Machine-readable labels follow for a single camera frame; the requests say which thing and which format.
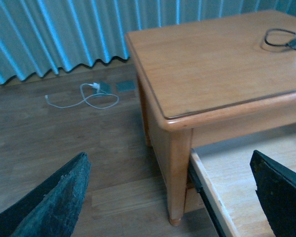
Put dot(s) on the grey floor socket plate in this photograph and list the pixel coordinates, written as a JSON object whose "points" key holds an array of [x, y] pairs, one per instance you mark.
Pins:
{"points": [[125, 86]]}

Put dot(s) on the wooden nightstand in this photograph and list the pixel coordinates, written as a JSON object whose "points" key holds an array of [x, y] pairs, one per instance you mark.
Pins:
{"points": [[209, 81]]}

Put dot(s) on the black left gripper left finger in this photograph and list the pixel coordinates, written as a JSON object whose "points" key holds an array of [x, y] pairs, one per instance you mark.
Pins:
{"points": [[52, 208]]}

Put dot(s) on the open floor socket cover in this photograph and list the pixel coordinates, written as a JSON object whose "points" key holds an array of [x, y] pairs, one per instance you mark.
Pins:
{"points": [[101, 88]]}

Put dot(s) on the wooden drawer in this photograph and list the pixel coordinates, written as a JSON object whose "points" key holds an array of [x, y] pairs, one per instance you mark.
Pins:
{"points": [[224, 171]]}

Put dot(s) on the grey pleated curtain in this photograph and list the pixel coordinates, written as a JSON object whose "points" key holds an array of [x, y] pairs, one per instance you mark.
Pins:
{"points": [[39, 36]]}

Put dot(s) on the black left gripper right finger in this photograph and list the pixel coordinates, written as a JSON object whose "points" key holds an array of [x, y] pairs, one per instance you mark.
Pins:
{"points": [[276, 191]]}

